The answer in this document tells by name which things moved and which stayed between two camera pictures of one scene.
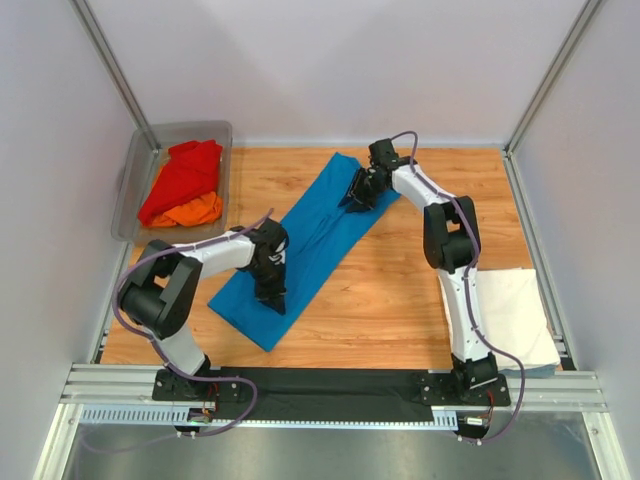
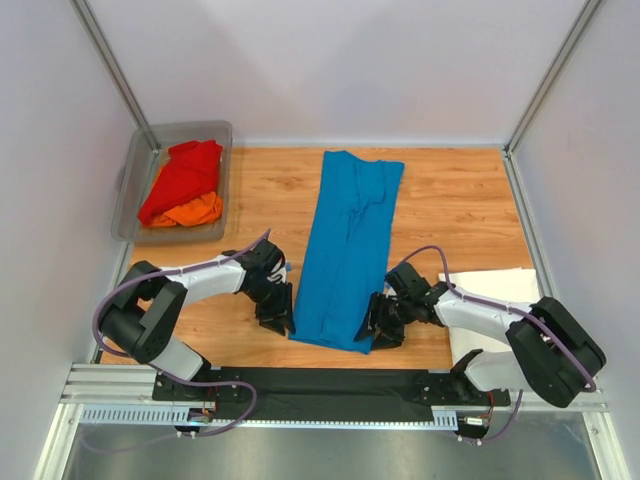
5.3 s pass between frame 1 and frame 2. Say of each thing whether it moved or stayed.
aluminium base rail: stayed
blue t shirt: moved
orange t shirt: stayed
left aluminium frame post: stayed
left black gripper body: moved
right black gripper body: moved
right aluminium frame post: stayed
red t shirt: stayed
